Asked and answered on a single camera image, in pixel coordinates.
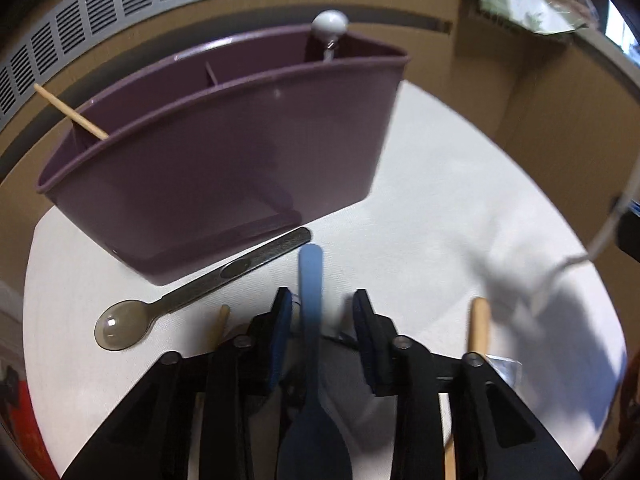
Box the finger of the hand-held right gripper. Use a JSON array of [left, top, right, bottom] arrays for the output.
[[612, 197, 640, 264]]

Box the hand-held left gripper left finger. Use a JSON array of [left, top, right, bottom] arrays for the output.
[[62, 287, 294, 480]]

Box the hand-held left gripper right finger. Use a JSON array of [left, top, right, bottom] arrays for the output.
[[352, 289, 582, 480]]

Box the white cable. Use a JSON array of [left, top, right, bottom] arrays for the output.
[[527, 157, 640, 313]]

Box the blue silicone spatula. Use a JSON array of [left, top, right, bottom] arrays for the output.
[[276, 244, 353, 480]]

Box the wooden chopstick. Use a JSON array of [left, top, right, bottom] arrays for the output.
[[33, 83, 110, 141], [443, 297, 492, 480]]

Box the purple plastic utensil holder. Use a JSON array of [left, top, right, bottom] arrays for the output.
[[36, 25, 412, 286]]

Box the grey translucent plastic spoon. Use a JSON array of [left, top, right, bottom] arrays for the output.
[[94, 226, 312, 352]]

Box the red round object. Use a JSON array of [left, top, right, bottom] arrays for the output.
[[0, 365, 61, 480]]

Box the white ball-top utensil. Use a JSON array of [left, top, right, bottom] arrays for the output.
[[311, 10, 349, 61]]

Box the grey vent grille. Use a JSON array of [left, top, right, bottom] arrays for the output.
[[0, 0, 396, 131]]

